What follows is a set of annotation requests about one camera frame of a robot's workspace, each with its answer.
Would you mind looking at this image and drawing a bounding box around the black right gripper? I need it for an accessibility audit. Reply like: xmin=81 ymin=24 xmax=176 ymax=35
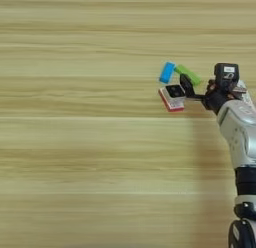
xmin=179 ymin=73 xmax=249 ymax=115

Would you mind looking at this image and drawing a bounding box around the blue rectangular block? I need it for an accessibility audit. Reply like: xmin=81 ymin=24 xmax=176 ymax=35
xmin=158 ymin=61 xmax=176 ymax=85

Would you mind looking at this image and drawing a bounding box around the red and white flat box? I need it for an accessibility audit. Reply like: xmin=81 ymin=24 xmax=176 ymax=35
xmin=158 ymin=86 xmax=186 ymax=113

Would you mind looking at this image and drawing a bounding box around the green rectangular block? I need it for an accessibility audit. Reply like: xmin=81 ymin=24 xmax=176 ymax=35
xmin=174 ymin=64 xmax=203 ymax=87

